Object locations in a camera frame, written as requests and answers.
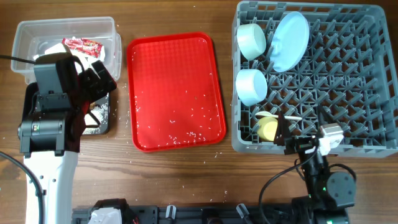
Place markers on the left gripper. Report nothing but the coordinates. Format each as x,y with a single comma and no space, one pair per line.
109,83

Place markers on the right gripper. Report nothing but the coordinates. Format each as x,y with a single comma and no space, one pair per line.
298,145

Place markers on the white rice pile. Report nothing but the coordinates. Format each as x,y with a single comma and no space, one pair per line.
98,122

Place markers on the white napkin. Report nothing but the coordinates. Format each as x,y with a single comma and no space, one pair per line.
86,59

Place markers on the yellow plastic cup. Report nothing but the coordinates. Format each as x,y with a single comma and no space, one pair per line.
267,128

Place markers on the red snack wrapper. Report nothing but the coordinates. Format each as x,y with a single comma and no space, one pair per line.
85,46

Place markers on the white plastic spoon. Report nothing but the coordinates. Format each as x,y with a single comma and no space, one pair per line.
268,114

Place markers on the small light blue bowl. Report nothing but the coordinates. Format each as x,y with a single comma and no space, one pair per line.
251,86

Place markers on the large light blue plate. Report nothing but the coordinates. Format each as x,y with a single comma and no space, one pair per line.
289,42

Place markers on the mint green bowl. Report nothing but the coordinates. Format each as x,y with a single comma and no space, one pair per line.
251,40

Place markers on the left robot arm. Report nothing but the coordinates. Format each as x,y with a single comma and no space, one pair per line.
53,121

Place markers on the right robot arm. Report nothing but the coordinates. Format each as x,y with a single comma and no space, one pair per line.
331,188

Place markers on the grey dishwasher rack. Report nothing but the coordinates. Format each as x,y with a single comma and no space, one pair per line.
348,68

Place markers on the black plastic tray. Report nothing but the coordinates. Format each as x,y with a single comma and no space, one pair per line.
30,103

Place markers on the red serving tray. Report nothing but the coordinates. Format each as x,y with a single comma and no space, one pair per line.
175,95

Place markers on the clear plastic bin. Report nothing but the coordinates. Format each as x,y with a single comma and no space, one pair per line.
35,37

